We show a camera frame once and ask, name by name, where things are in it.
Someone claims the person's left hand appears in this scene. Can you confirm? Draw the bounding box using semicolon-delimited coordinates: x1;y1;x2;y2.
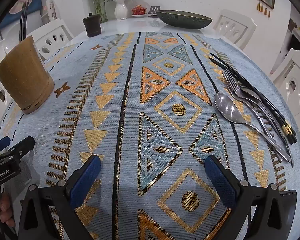
0;192;15;228

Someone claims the dark lidded cup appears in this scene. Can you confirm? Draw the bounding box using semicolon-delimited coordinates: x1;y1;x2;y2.
82;12;102;37

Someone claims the glass vase with green plants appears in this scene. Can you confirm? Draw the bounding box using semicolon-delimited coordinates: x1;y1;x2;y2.
82;0;109;23

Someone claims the white vase with flowers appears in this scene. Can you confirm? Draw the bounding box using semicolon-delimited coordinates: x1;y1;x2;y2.
109;0;148;20

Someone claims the red lidded teacup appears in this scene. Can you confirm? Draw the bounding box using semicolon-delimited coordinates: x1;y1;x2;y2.
131;4;147;17

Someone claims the patterned blue tablecloth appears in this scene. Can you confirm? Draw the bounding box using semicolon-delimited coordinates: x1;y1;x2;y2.
0;31;300;240

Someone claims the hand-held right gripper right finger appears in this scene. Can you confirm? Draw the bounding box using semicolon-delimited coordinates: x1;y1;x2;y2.
204;155;283;240

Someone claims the small black stand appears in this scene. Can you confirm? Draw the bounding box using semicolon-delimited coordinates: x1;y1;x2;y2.
148;5;161;17

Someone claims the dark green bowl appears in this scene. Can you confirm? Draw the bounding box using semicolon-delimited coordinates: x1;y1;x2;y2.
155;10;213;30

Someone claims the large steel spoon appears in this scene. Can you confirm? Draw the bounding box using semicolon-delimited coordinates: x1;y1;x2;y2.
214;92;292;162

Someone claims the bamboo utensil holder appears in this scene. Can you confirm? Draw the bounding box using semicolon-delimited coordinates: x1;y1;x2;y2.
0;35;55;115

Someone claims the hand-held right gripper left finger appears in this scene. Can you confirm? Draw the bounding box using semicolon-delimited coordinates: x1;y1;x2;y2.
17;154;102;240

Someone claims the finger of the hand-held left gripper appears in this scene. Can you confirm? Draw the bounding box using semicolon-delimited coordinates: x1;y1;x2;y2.
0;136;11;156
4;137;36;162

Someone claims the black chopstick with gold band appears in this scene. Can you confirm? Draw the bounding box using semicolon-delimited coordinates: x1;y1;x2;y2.
225;67;293;142
209;57;294;145
210;52;297;143
230;72;290;139

